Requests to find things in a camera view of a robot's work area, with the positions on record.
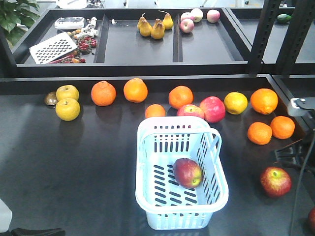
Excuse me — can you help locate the pink peach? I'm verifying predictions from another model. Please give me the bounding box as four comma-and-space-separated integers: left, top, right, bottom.
206, 9, 221, 23
180, 19, 194, 33

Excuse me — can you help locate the small orange front left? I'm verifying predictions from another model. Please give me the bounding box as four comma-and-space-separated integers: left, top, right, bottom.
247, 122, 272, 145

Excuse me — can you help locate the yellow brown pear middle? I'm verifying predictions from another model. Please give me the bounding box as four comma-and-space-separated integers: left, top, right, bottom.
151, 18, 165, 40

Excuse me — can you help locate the large orange with navel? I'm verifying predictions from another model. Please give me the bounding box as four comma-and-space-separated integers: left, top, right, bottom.
250, 88, 278, 115

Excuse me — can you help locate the small orange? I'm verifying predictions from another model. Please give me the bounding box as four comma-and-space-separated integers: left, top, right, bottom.
247, 122, 272, 145
270, 116, 295, 140
145, 104, 166, 118

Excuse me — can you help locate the pink red apple right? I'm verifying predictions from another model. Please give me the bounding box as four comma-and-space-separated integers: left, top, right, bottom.
199, 96, 226, 123

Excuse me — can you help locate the yellow brown pear left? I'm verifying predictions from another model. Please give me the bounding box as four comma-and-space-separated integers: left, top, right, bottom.
137, 13, 152, 37

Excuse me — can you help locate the green potted plant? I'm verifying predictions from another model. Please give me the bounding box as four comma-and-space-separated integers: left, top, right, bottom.
0, 0, 39, 46

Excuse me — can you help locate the yellow brown pear right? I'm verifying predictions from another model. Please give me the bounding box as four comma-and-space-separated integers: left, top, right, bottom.
159, 10, 174, 30

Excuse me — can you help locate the pink red apple left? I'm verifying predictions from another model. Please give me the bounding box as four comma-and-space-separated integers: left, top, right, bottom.
177, 104, 205, 119

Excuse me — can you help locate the black gripper finger holding basket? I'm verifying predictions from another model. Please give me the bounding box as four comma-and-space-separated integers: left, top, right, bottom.
11, 228, 65, 236

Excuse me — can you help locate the pink peach front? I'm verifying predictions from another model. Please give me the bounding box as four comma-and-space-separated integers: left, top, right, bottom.
180, 19, 194, 33

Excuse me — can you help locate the pink peach right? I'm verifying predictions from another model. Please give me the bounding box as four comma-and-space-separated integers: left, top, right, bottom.
206, 9, 221, 23

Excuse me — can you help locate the pink red apple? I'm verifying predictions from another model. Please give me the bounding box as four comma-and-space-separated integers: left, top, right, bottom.
177, 104, 205, 119
199, 96, 226, 123

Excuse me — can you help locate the white perforated tray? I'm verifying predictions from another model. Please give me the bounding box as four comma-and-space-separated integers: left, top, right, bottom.
29, 32, 77, 64

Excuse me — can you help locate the pale peach rear middle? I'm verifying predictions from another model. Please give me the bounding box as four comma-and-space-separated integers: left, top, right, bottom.
191, 8, 203, 23

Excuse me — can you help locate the white electronic device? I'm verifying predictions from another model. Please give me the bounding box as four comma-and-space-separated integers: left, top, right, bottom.
54, 17, 85, 30

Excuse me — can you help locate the brown mushroom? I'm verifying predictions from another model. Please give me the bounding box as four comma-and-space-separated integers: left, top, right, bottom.
44, 91, 58, 106

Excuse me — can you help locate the yellow orange citrus fruit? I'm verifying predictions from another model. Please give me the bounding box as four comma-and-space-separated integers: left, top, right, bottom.
223, 92, 248, 115

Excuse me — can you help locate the green avocado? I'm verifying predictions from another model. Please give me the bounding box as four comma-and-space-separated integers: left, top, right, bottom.
277, 14, 292, 24

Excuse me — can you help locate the yellow apple rear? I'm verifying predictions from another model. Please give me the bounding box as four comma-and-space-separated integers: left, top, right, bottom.
56, 85, 79, 101

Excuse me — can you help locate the yellow brown pear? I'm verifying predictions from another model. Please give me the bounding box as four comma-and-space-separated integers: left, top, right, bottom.
151, 18, 165, 40
159, 10, 174, 30
137, 13, 152, 37

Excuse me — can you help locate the red yellow apple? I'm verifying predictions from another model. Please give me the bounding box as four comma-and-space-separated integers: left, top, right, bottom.
260, 167, 292, 198
307, 207, 315, 234
173, 158, 202, 189

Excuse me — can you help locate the orange behind pink apples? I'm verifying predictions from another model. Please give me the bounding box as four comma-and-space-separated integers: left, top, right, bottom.
168, 86, 194, 109

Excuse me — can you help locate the small orange front right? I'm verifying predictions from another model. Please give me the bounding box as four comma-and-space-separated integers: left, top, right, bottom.
270, 116, 295, 140

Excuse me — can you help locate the black wooden fruit display stand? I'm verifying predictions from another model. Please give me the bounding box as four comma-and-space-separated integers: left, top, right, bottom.
0, 1, 315, 236

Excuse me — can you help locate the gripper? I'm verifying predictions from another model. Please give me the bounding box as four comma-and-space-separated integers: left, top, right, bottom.
274, 97, 315, 172

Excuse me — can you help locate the light blue plastic basket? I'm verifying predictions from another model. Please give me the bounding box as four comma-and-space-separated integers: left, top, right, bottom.
135, 116, 229, 230

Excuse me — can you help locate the bumpy orange far left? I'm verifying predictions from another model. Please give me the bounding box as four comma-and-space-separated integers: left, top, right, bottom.
91, 81, 117, 106

